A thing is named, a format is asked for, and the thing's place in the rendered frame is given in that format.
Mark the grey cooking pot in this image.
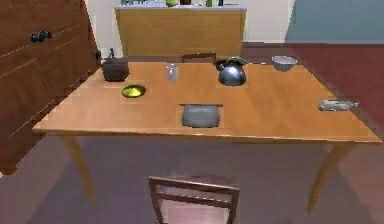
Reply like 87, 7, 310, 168
179, 103, 224, 129

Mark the clear glass jar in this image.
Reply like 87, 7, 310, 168
166, 63, 179, 83

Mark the grey metal kettle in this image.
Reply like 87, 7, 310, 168
213, 56, 250, 87

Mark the brown wooden chair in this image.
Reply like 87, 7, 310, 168
148, 175, 241, 224
181, 52, 218, 64

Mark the yellow green plate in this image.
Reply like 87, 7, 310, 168
121, 84, 148, 99

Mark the orange wooden table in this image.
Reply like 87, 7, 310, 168
32, 61, 383, 216

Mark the light wooden counter cabinet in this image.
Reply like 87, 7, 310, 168
114, 4, 248, 58

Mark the grey metal bowl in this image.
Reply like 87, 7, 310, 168
271, 55, 298, 73

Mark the grey fish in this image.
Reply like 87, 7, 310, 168
317, 99, 360, 112

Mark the brown wooden door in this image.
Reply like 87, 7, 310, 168
0, 0, 102, 176

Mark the black door handle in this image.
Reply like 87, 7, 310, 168
29, 30, 53, 44

